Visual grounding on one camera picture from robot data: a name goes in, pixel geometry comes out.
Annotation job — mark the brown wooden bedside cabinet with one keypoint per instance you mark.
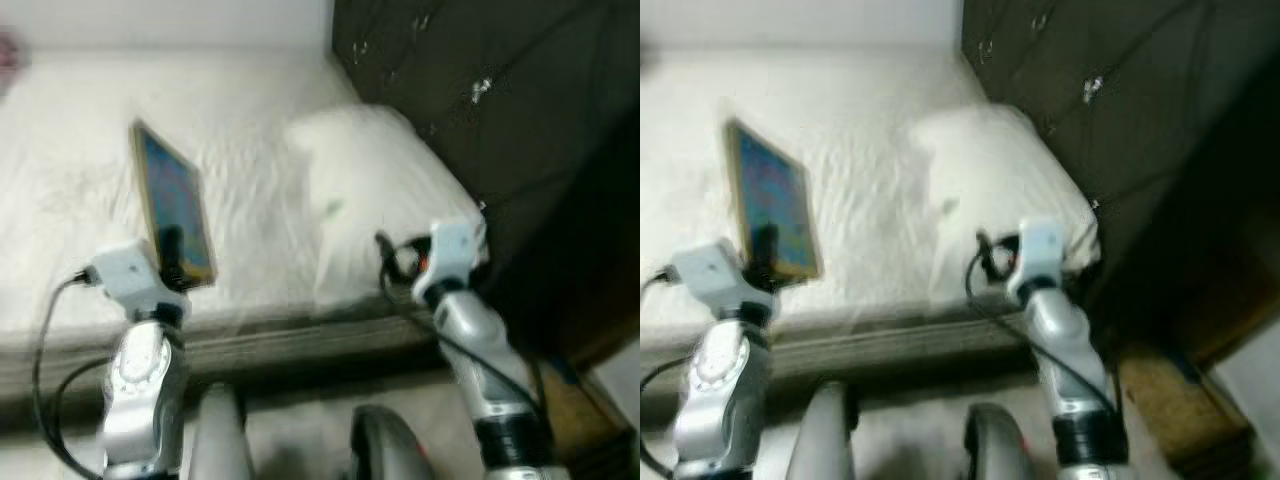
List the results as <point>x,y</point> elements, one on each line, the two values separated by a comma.
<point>1170,400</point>
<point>570,400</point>

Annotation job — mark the dark bed frame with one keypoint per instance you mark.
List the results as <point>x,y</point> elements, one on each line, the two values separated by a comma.
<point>300,352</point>
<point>900,345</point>

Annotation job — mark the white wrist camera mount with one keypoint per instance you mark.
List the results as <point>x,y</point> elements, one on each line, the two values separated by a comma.
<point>450,250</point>
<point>715,270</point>
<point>1040,250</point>
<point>130,275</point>

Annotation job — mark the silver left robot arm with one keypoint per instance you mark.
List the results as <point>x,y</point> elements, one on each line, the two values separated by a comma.
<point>715,390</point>
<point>145,390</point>

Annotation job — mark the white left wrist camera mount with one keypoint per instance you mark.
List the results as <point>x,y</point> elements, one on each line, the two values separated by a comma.
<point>715,270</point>
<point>130,275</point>

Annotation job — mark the silver robot leg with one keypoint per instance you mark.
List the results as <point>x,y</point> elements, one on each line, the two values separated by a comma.
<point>830,440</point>
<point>390,450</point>
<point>1000,450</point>
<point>220,440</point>

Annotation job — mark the white printed pillow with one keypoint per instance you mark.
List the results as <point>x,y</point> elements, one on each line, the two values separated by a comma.
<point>1000,180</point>
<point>390,190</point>

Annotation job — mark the black tufted headboard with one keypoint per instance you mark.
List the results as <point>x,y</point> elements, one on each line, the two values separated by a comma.
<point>1130,90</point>
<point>500,80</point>

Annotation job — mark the white quilted mattress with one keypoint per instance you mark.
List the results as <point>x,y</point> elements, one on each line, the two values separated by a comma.
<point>690,150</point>
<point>80,150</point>

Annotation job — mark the silver right robot leg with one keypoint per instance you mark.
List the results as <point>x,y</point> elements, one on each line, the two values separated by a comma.
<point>1000,450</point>
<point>390,450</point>

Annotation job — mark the silver left robot leg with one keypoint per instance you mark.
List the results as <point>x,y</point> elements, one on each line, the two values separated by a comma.
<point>830,440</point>
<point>220,440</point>

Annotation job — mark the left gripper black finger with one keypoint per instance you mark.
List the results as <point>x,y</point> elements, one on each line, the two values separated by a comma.
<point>766,248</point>
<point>172,252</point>

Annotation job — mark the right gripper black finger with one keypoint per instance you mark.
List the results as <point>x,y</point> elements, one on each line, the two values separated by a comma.
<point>385,252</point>
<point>984,250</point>

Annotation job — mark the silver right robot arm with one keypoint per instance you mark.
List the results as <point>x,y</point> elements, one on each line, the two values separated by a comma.
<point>1080,360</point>
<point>490,350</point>

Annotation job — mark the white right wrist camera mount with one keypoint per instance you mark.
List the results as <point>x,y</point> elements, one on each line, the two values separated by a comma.
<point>450,250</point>
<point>1040,250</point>

